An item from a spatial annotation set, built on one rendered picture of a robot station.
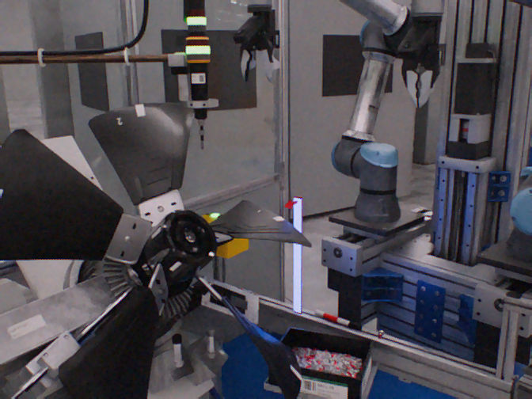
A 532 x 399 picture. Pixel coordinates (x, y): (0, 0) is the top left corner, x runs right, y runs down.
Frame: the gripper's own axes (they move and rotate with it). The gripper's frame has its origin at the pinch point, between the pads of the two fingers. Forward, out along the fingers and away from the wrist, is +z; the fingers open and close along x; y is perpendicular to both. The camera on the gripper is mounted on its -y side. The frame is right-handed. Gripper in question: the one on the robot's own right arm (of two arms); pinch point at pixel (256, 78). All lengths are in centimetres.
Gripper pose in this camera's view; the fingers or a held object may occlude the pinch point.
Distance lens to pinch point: 158.1
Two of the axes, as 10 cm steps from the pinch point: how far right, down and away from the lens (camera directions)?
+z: 0.1, 9.6, 2.6
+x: -8.0, -1.5, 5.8
